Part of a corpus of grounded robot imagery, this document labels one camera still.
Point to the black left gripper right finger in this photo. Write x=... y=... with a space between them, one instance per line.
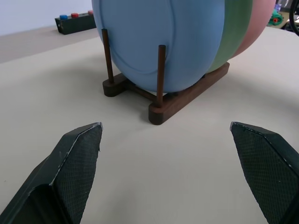
x=273 y=177

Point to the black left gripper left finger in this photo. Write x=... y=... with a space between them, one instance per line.
x=58 y=177

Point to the green plate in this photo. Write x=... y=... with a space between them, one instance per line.
x=231 y=32

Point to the pink-red plate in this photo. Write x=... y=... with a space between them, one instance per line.
x=259 y=23

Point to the blue plate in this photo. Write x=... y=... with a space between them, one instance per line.
x=144 y=37

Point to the wooden dish rack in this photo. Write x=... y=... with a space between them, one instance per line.
x=182 y=102

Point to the cream table cover sheet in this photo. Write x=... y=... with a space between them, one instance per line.
x=163 y=163

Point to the black button box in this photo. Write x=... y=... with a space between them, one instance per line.
x=77 y=25

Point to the green toy with orange spot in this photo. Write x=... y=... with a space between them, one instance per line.
x=276 y=20

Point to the blue round button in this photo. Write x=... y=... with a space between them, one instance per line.
x=63 y=17

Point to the red round button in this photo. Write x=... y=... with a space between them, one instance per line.
x=74 y=15

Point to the pink round button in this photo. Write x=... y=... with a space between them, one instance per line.
x=90 y=11

